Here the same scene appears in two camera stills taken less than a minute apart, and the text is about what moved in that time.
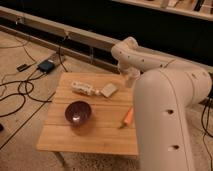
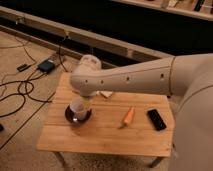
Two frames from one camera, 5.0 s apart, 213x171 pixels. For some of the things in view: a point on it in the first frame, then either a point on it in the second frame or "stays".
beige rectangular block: [108, 89] stays
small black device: [22, 67] stays
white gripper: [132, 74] → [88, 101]
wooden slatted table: [112, 128] stays
